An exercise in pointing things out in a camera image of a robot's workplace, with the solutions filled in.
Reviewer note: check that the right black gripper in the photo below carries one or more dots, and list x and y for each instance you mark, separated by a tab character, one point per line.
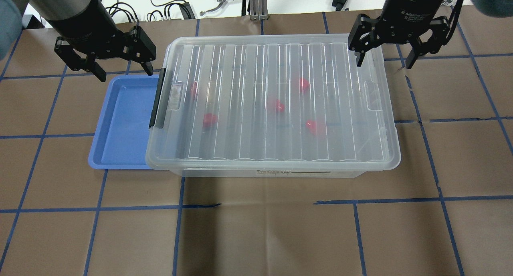
406	10

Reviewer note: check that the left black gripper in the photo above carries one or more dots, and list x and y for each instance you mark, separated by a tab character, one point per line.
82	25

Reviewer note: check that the clear ribbed box lid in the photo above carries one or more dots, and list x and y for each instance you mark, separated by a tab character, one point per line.
276	99

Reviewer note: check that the red block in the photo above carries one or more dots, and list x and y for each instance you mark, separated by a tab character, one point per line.
304	85
316	128
209	120
194	90
275	106

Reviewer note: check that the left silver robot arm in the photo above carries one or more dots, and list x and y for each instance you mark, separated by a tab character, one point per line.
87	33

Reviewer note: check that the blue plastic tray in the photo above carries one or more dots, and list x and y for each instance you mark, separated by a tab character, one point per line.
122	132

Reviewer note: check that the red block under lid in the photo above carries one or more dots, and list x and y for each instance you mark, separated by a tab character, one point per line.
275	106
304	85
316	128

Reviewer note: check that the clear plastic storage box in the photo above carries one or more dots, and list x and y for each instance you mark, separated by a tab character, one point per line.
280	170

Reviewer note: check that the black power adapter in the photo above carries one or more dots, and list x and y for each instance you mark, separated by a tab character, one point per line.
186	10

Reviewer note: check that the aluminium frame post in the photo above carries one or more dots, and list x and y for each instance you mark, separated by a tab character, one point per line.
258	10

